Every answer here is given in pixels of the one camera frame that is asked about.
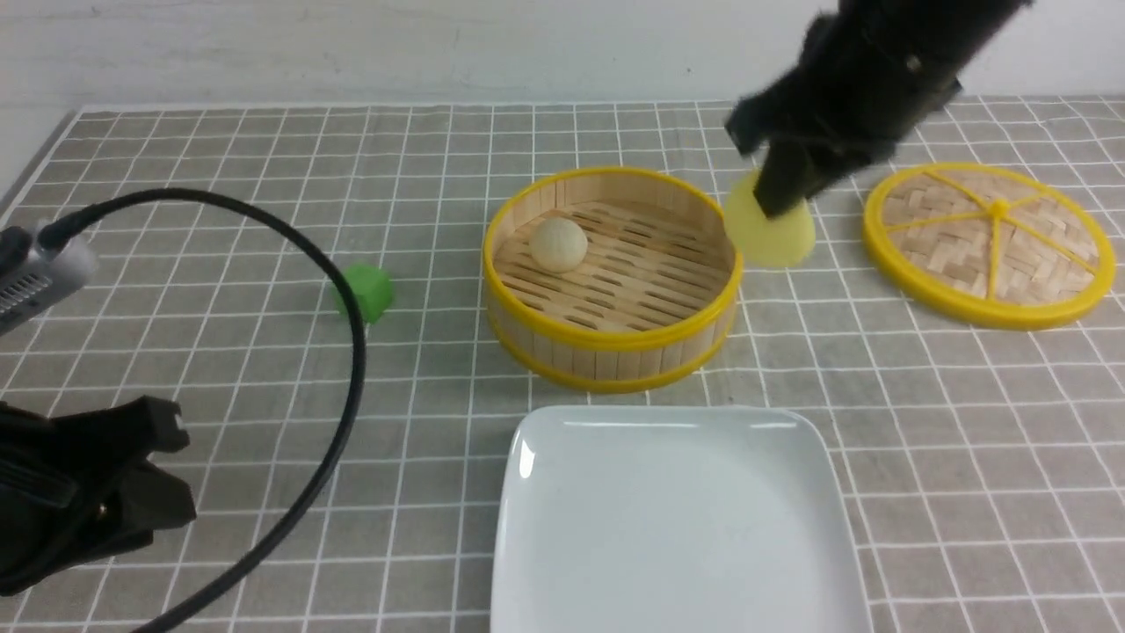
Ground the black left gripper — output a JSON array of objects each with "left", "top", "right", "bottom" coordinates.
[{"left": 3, "top": 396, "right": 196, "bottom": 597}]

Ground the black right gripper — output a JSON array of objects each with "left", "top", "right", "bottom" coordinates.
[{"left": 726, "top": 1, "right": 1026, "bottom": 219}]

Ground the yellow steamed bun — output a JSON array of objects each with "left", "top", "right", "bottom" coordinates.
[{"left": 721, "top": 170, "right": 817, "bottom": 268}]

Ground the white steamed bun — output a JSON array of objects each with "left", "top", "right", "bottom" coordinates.
[{"left": 529, "top": 216, "right": 588, "bottom": 273}]

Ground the white square plate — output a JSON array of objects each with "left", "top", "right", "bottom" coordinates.
[{"left": 491, "top": 405, "right": 873, "bottom": 632}]

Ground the woven bamboo steamer lid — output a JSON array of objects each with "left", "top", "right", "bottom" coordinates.
[{"left": 861, "top": 162, "right": 1117, "bottom": 331}]

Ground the green cube block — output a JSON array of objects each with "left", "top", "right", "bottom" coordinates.
[{"left": 343, "top": 263, "right": 395, "bottom": 324}]

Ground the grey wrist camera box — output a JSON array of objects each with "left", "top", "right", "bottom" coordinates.
[{"left": 1, "top": 227, "right": 98, "bottom": 336}]

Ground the black cable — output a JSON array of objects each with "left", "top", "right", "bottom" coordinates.
[{"left": 41, "top": 188, "right": 367, "bottom": 633}]

